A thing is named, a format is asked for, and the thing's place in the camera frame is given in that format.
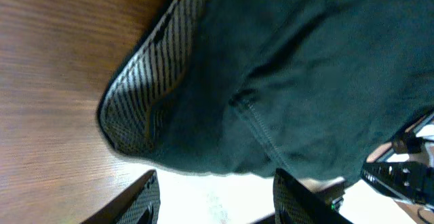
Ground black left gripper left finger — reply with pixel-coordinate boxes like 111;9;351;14
83;170;161;224

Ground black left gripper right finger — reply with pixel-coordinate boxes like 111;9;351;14
273;168;351;224

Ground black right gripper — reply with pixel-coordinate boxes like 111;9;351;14
360;162;433;206

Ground black shorts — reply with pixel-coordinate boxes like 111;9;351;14
97;0;433;181

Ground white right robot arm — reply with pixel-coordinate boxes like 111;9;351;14
360;113;433;208

